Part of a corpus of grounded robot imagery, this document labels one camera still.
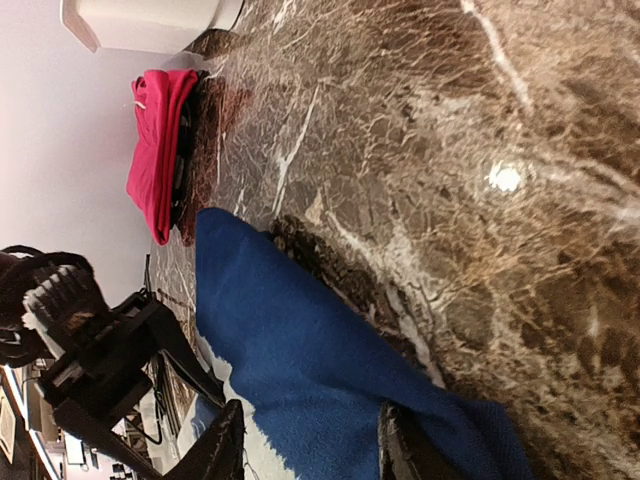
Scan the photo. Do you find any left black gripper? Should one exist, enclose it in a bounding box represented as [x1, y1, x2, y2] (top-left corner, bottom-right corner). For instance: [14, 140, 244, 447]
[38, 294, 225, 479]

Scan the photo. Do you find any white plastic bin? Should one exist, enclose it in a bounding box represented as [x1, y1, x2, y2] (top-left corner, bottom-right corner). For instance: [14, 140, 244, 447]
[60, 0, 244, 55]

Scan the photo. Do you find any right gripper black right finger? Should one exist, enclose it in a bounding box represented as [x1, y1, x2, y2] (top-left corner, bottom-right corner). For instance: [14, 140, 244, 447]
[378, 402, 440, 479]

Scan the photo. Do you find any navy blue t-shirt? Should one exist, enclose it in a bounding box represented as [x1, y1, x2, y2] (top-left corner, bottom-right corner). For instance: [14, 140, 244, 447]
[195, 208, 533, 479]

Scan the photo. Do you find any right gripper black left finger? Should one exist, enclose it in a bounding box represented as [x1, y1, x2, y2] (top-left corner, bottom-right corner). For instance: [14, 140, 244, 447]
[167, 400, 245, 480]

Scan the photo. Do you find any folded red t-shirt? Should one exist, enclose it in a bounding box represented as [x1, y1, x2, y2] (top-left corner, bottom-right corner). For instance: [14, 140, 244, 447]
[126, 69, 199, 246]

